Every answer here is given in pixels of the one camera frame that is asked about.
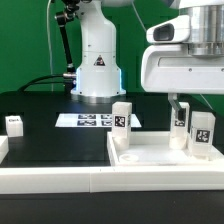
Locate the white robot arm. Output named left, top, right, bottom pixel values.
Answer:
left=72, top=0, right=224, bottom=119

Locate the black cable bundle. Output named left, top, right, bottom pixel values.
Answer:
left=18, top=73, right=78, bottom=93

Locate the white U-shaped obstacle wall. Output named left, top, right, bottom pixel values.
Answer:
left=0, top=134, right=224, bottom=195

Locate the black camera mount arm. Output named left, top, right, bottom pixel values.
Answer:
left=54, top=3, right=81, bottom=76

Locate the white square tabletop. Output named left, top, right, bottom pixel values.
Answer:
left=107, top=131, right=224, bottom=166

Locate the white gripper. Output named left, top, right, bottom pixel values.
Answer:
left=141, top=13, right=224, bottom=121

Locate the AprilTag base sheet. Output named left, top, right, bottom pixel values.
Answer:
left=55, top=113, right=141, bottom=128

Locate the grey cable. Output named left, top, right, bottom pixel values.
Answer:
left=131, top=0, right=148, bottom=33

